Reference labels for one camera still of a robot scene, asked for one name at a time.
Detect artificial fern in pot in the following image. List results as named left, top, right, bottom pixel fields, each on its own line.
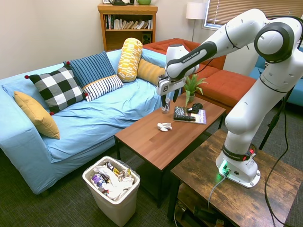
left=183, top=74, right=209, bottom=107

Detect discarded snack wrappers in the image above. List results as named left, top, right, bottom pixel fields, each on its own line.
left=105, top=161, right=132, bottom=182

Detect discarded hint bottle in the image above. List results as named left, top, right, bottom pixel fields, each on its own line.
left=91, top=173, right=111, bottom=189

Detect white tissue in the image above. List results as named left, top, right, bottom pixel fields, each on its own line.
left=157, top=122, right=173, bottom=132

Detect black white object on shelf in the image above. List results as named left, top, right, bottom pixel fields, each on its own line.
left=103, top=0, right=136, bottom=6

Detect grey base cable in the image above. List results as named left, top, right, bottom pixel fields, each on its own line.
left=207, top=174, right=229, bottom=210

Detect pile of discarded white tissues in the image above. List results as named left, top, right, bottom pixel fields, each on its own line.
left=103, top=176, right=136, bottom=201

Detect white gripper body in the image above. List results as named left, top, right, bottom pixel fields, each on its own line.
left=156, top=75, right=187, bottom=96

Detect wooden bookshelf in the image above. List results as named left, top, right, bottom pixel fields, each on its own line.
left=97, top=3, right=159, bottom=52

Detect upright dark books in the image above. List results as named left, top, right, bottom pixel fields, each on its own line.
left=105, top=14, right=115, bottom=30

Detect teal armchair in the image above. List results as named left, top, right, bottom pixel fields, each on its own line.
left=248, top=47, right=303, bottom=107

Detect light blue sofa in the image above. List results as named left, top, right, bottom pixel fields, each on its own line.
left=0, top=49, right=171, bottom=195

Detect white shade floor lamp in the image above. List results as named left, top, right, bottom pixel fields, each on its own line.
left=185, top=2, right=205, bottom=42

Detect wooden window blinds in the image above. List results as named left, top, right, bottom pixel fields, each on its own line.
left=204, top=0, right=303, bottom=29

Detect orange yellow striped pillow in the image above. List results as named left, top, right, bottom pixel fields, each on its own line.
left=136, top=58, right=166, bottom=87

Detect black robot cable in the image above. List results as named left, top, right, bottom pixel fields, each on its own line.
left=263, top=15, right=303, bottom=227

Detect black tripod stand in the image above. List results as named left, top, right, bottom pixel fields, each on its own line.
left=258, top=87, right=297, bottom=151

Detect blue striped pillow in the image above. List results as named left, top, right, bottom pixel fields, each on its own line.
left=62, top=51, right=117, bottom=88

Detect white navy striped lumbar pillow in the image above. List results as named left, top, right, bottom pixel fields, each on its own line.
left=82, top=74, right=124, bottom=103

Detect clear hint water bottle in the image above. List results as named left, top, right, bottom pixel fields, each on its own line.
left=160, top=95, right=172, bottom=115

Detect rustic wooden robot stand table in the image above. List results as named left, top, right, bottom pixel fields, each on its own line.
left=167, top=129, right=303, bottom=227

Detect beige plastic trash bin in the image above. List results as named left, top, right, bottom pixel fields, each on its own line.
left=82, top=156, right=141, bottom=227

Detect Washington magazine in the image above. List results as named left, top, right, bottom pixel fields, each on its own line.
left=172, top=105, right=209, bottom=125

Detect yellow white patterned bolster pillow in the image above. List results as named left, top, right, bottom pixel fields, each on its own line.
left=116, top=37, right=143, bottom=83

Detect row of leaning beige books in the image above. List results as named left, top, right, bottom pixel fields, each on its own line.
left=113, top=19, right=153, bottom=30

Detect orange sectional sofa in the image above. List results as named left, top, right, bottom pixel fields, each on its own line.
left=142, top=37, right=258, bottom=114

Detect black white checkered pillow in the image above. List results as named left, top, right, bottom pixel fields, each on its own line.
left=24, top=61, right=89, bottom=116

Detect mustard yellow square pillow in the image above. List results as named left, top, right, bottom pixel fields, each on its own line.
left=13, top=90, right=61, bottom=140

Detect black TV remote control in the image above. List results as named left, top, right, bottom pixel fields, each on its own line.
left=174, top=114, right=197, bottom=122

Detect black game controller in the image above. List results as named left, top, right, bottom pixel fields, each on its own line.
left=187, top=103, right=204, bottom=113

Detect wooden coffee table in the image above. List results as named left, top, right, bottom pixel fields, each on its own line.
left=114, top=92, right=227, bottom=209

